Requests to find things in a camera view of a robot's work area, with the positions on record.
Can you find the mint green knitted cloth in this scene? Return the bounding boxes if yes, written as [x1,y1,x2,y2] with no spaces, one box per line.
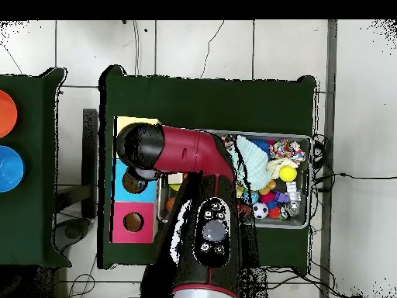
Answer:
[230,135,273,191]

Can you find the orange plastic bowl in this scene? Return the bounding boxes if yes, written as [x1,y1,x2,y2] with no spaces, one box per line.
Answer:
[0,89,19,139]

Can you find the small toy soccer ball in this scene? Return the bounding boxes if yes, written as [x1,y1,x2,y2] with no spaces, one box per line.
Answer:
[251,202,269,220]

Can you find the dark green table cloth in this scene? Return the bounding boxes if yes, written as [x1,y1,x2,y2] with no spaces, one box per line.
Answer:
[0,67,72,269]
[98,64,317,269]

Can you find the black cable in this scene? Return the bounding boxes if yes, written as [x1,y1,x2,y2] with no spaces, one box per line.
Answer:
[311,172,397,193]

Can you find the blue plastic bowl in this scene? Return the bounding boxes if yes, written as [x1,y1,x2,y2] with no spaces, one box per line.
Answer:
[0,144,25,193]

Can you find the small yellow tennis ball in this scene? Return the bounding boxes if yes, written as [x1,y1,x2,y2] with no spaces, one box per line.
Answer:
[278,165,298,183]

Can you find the wooden box with three holes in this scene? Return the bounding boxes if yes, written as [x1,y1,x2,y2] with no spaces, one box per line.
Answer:
[109,116,163,244]

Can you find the silver mesh bin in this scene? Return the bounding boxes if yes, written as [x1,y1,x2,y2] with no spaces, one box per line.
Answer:
[157,128,314,230]

